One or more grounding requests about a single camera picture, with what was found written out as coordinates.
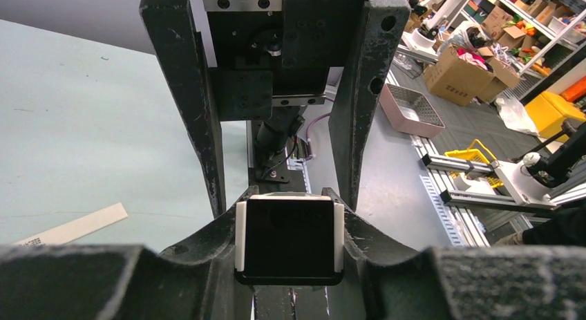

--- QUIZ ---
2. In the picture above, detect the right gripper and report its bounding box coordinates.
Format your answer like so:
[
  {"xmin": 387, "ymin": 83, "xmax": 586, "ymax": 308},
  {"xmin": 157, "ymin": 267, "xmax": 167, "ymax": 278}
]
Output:
[{"xmin": 139, "ymin": 0, "xmax": 410, "ymax": 217}]

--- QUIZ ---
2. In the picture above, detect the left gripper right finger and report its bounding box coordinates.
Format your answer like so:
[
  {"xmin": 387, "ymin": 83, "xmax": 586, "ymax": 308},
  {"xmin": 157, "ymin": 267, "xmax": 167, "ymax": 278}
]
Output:
[{"xmin": 324, "ymin": 210, "xmax": 585, "ymax": 319}]

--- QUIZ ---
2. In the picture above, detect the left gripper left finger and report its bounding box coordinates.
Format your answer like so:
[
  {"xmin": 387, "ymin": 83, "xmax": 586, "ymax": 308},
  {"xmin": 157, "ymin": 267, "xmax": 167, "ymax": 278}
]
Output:
[{"xmin": 1, "ymin": 209, "xmax": 253, "ymax": 319}]

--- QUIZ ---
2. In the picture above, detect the white remote control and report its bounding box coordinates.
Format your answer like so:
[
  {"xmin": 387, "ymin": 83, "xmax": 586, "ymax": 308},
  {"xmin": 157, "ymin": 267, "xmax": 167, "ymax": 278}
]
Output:
[{"xmin": 234, "ymin": 192, "xmax": 345, "ymax": 286}]

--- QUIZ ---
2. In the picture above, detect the white battery cover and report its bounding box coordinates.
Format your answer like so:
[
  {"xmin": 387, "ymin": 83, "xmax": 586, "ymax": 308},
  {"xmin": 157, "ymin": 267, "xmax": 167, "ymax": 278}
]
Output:
[{"xmin": 12, "ymin": 203, "xmax": 128, "ymax": 246}]

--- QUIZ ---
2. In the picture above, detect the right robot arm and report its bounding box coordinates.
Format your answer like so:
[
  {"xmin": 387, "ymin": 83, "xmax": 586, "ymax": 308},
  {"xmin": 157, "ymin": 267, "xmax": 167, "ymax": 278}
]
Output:
[{"xmin": 139, "ymin": 0, "xmax": 410, "ymax": 217}]

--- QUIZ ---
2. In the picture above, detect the pink metal tray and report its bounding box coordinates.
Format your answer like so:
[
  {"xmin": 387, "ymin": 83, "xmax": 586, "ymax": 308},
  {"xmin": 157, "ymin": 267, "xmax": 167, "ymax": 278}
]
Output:
[{"xmin": 379, "ymin": 84, "xmax": 445, "ymax": 138}]

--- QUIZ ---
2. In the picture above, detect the yellow basket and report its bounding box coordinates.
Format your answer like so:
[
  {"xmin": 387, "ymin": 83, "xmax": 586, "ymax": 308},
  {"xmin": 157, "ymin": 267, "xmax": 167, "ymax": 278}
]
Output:
[{"xmin": 444, "ymin": 139, "xmax": 504, "ymax": 194}]

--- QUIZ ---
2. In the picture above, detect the cardboard box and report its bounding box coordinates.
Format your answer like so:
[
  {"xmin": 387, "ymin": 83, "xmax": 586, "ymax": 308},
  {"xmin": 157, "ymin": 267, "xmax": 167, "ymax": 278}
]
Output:
[{"xmin": 423, "ymin": 44, "xmax": 520, "ymax": 106}]

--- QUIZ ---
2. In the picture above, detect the white cable duct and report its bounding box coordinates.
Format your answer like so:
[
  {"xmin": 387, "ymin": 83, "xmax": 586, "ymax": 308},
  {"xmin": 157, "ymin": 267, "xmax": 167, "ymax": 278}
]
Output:
[{"xmin": 420, "ymin": 176, "xmax": 468, "ymax": 247}]

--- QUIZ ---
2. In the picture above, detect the purple cable on base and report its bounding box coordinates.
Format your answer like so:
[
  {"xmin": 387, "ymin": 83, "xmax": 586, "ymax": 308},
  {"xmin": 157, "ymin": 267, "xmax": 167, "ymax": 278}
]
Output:
[{"xmin": 304, "ymin": 111, "xmax": 333, "ymax": 162}]

